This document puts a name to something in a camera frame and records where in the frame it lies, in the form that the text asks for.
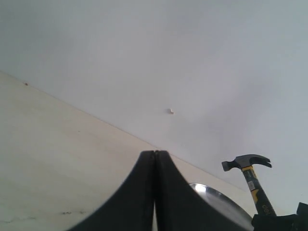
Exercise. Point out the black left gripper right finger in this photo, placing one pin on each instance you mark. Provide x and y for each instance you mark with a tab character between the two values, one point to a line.
178	206

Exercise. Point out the round steel plate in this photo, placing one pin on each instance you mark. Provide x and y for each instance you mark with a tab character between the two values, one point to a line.
224	205

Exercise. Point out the yellow black claw hammer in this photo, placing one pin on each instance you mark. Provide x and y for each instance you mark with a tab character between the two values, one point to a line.
245	164

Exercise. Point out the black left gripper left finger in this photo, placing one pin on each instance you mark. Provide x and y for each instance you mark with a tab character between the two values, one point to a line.
131	207

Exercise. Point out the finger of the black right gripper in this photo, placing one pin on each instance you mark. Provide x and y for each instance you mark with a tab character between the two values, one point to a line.
269	223

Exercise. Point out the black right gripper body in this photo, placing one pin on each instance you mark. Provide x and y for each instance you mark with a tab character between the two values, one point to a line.
302	217

